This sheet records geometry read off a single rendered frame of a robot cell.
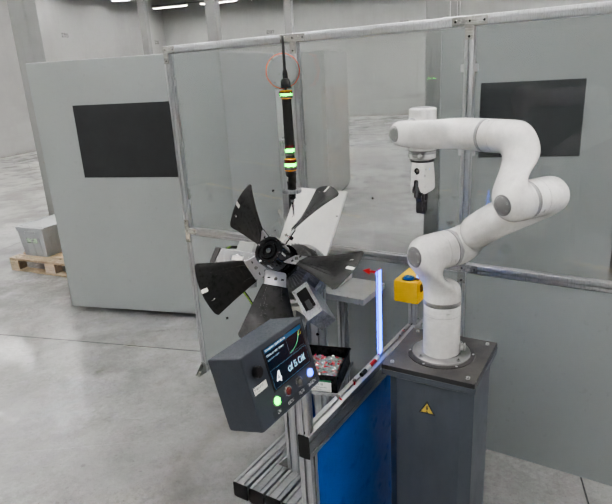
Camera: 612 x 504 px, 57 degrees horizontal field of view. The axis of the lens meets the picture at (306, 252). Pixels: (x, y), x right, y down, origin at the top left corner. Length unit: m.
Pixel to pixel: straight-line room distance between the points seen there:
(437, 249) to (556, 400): 1.28
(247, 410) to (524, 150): 0.92
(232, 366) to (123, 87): 3.37
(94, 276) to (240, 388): 3.76
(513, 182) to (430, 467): 1.03
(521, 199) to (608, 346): 1.32
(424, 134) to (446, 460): 1.05
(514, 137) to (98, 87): 3.55
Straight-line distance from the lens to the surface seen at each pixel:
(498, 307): 2.67
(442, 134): 1.68
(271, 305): 2.12
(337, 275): 2.00
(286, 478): 2.80
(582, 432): 2.87
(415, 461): 2.05
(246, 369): 1.31
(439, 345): 1.88
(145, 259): 4.68
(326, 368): 2.06
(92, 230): 4.87
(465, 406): 1.88
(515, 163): 1.50
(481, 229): 1.62
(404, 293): 2.23
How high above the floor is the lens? 1.86
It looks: 18 degrees down
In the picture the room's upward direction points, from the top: 3 degrees counter-clockwise
